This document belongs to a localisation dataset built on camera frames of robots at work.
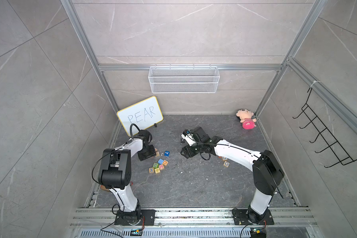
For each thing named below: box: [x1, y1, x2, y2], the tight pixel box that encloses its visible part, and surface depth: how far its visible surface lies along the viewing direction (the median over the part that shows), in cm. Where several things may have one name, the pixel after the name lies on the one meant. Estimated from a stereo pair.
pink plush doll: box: [236, 108, 257, 130], surface depth 113 cm
